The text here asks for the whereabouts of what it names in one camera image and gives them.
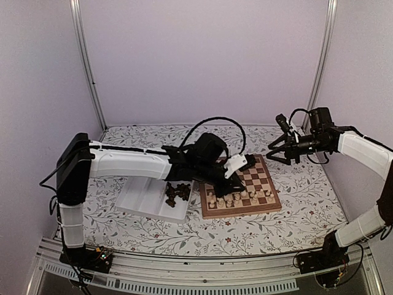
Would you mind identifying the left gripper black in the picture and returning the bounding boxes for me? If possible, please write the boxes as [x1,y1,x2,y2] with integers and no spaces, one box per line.
[195,160,246,200]

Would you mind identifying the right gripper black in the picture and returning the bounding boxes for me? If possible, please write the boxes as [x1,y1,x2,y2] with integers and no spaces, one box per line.
[267,132,329,166]

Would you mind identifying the light chess bishop piece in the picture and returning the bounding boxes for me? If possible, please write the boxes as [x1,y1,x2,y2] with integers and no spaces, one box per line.
[217,199,225,209]

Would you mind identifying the light chess king piece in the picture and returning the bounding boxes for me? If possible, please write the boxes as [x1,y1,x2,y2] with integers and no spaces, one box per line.
[233,194,241,207]

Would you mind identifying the wooden chess board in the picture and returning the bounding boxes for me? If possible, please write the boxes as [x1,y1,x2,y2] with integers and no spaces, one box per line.
[199,154,282,219]

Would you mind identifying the white plastic compartment tray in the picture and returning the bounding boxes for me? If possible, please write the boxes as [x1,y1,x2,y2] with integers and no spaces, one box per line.
[115,176,193,224]

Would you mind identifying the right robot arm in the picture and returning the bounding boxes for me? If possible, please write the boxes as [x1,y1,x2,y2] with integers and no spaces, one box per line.
[266,107,392,268]

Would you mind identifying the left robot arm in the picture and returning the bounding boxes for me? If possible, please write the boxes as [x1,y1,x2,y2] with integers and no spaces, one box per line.
[39,133,254,267]

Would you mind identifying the pile of dark chess pieces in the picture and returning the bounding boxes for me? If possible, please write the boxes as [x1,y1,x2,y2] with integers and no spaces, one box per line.
[165,183,191,208]

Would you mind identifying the floral patterned table mat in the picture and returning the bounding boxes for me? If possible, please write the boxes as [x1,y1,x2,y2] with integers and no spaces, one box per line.
[60,124,351,258]

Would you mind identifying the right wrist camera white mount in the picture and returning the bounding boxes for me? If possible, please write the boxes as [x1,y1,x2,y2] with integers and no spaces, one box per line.
[275,114,301,138]

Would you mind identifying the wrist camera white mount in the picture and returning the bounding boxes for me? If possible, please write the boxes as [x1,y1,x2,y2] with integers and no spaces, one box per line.
[275,114,301,138]
[224,154,256,179]

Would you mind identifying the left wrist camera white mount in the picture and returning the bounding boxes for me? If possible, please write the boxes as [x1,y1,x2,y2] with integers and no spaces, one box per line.
[224,154,256,179]

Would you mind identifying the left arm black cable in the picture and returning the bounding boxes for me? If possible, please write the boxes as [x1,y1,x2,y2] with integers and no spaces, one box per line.
[184,116,247,154]

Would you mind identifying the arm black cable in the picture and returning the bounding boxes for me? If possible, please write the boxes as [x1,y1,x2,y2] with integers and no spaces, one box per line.
[184,116,247,154]
[289,108,311,130]

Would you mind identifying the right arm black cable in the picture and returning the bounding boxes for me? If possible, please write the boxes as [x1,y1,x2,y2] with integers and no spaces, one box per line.
[289,108,311,130]

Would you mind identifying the right aluminium frame post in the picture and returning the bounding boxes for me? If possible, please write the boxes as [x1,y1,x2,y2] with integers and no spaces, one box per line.
[300,0,338,130]

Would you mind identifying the aluminium frame post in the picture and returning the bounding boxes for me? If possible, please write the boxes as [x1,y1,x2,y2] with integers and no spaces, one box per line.
[69,0,107,131]
[300,0,338,130]

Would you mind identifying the front aluminium rail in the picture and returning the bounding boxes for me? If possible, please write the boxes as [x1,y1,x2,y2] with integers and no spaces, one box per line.
[27,238,385,294]

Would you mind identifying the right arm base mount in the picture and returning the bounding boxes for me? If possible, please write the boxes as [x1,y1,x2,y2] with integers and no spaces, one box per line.
[293,241,349,289]

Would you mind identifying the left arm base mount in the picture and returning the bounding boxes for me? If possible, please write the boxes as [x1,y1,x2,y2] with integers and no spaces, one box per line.
[60,245,113,273]

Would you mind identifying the left aluminium frame post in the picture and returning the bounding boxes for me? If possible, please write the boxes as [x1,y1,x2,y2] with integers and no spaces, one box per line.
[69,0,107,131]

